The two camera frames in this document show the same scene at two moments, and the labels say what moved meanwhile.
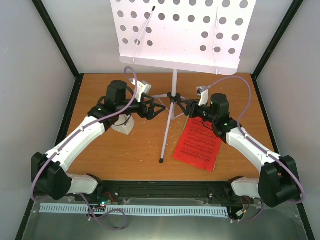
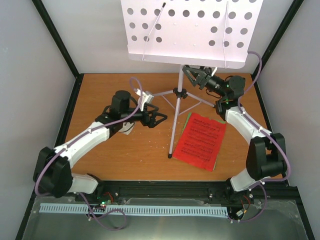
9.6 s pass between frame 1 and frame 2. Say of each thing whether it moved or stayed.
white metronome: stayed
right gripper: moved
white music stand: moved
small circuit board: stayed
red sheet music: stayed
